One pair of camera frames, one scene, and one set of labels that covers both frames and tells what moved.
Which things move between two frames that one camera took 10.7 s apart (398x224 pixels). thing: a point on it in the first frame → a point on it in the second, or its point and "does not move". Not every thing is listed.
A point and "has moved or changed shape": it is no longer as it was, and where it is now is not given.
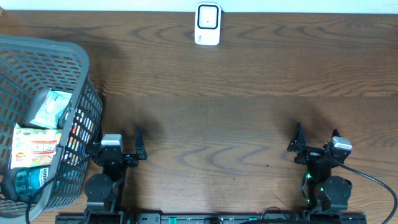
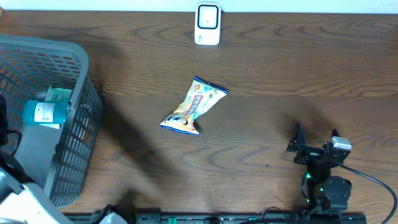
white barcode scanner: [208, 23] does not move
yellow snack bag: [33, 147] → [201, 96]
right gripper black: [310, 154] does not move
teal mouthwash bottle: [20, 184] has moved or changed shape
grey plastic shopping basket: [28, 68] does not move
